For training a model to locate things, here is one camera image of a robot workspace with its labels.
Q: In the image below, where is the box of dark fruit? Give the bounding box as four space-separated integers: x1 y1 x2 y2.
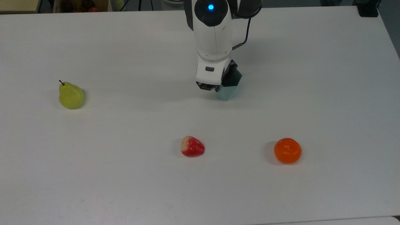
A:
53 0 110 13

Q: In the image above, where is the beige board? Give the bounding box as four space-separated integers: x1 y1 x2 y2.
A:
0 0 42 14

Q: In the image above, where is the green pear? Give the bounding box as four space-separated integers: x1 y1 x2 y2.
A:
58 80 84 109

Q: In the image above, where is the orange mandarin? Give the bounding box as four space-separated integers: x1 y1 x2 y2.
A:
274 137 302 164

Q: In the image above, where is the black table clamp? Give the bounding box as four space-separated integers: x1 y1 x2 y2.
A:
356 0 380 18

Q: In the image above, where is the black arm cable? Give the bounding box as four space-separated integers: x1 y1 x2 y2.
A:
232 17 252 51

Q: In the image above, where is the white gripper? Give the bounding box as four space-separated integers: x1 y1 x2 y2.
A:
196 56 238 92

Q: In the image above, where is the red strawberry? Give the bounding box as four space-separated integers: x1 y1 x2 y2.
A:
181 136 205 158

